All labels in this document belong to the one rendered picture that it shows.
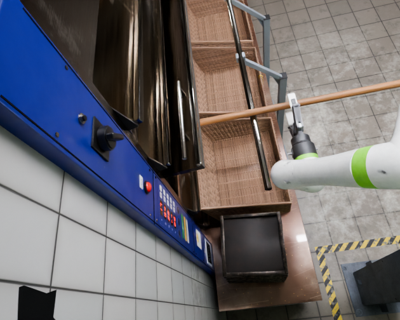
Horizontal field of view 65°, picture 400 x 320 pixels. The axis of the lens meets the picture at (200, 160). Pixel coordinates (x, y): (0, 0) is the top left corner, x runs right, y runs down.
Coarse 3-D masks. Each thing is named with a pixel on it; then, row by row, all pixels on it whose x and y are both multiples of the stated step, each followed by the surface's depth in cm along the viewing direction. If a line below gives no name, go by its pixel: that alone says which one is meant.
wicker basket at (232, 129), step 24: (240, 120) 186; (264, 120) 188; (240, 144) 199; (264, 144) 196; (216, 168) 195; (216, 192) 185; (240, 192) 185; (264, 192) 182; (288, 192) 165; (216, 216) 170
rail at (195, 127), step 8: (184, 0) 144; (184, 8) 139; (184, 16) 137; (184, 24) 134; (184, 32) 132; (184, 40) 130; (184, 48) 128; (192, 80) 120; (192, 88) 118; (192, 96) 116; (192, 104) 114; (192, 112) 113; (192, 120) 111; (192, 128) 110; (200, 152) 105; (200, 160) 104
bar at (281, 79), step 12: (228, 0) 174; (252, 12) 189; (264, 24) 196; (264, 36) 205; (240, 48) 157; (264, 48) 214; (240, 60) 153; (264, 60) 224; (264, 72) 167; (276, 72) 170; (252, 108) 140; (252, 120) 137; (264, 156) 129; (264, 168) 126; (264, 180) 124
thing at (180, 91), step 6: (180, 84) 117; (180, 90) 115; (180, 96) 113; (180, 102) 112; (180, 108) 111; (180, 114) 110; (180, 120) 108; (180, 126) 107; (180, 132) 106; (180, 138) 106; (186, 138) 109; (186, 156) 102
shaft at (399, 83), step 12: (384, 84) 129; (396, 84) 128; (324, 96) 132; (336, 96) 131; (348, 96) 131; (264, 108) 135; (276, 108) 134; (288, 108) 134; (204, 120) 138; (216, 120) 137; (228, 120) 137
